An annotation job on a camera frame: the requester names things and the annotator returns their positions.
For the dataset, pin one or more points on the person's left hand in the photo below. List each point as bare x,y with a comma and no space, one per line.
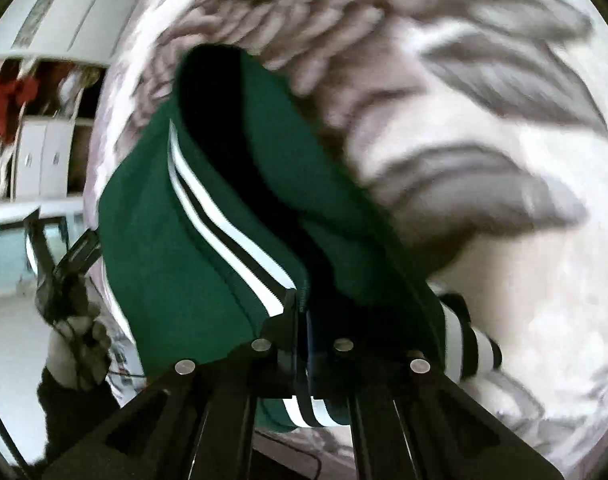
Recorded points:
81,355

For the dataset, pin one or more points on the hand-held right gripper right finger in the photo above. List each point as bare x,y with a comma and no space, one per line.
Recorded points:
315,340

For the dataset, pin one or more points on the green white-sleeved varsity jacket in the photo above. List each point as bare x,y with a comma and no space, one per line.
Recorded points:
158,260

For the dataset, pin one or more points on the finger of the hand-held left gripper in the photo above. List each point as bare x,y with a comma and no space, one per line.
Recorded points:
81,255

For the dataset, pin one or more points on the white file box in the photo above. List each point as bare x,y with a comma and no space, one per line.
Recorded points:
57,157
29,160

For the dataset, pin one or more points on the white grey leaf-print blanket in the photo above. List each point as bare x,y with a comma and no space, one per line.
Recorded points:
534,310

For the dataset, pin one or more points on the white shelf unit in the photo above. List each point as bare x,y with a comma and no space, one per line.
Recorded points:
58,55

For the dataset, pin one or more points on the person's left forearm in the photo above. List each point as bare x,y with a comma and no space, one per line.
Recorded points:
68,420

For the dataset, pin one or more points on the red bag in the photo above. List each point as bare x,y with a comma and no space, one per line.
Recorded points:
8,102

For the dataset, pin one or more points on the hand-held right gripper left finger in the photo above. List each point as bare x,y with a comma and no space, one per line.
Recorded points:
283,332

